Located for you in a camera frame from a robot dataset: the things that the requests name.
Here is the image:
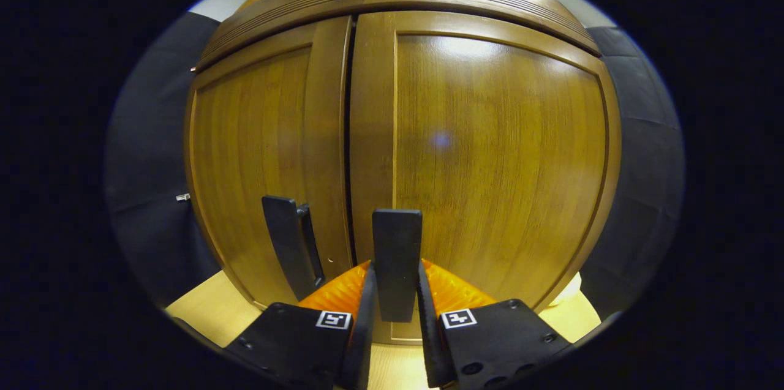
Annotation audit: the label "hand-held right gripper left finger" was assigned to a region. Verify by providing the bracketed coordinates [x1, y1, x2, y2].
[225, 260, 379, 390]

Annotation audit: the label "black door handle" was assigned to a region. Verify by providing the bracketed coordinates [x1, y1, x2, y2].
[372, 209, 423, 323]
[262, 195, 325, 302]

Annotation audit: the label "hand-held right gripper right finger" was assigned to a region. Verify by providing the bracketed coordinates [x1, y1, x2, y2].
[418, 258, 571, 390]

